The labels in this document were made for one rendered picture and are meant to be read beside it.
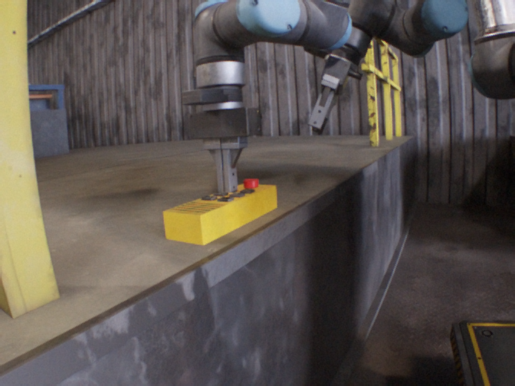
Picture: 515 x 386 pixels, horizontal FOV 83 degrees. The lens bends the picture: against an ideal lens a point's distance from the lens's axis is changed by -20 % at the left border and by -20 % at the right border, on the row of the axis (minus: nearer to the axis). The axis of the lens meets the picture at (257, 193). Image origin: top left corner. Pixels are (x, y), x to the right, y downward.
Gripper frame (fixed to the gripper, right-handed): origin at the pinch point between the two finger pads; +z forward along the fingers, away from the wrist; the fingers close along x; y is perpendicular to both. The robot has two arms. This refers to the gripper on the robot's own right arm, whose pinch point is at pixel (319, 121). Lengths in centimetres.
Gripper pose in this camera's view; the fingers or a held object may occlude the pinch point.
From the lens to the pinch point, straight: 77.0
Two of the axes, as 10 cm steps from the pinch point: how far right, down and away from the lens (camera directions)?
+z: -3.6, 9.2, 1.6
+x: 2.0, -0.9, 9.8
